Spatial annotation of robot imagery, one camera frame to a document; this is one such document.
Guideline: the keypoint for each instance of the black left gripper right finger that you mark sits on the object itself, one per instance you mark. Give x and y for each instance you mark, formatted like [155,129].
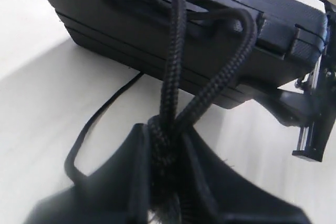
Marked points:
[215,193]

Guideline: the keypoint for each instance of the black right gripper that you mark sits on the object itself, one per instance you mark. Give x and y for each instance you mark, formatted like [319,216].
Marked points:
[315,108]

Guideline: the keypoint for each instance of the black plastic carrying case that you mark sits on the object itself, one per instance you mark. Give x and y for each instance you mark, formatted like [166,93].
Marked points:
[291,37]

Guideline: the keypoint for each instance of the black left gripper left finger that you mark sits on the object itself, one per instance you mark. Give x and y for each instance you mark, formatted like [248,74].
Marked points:
[117,192]

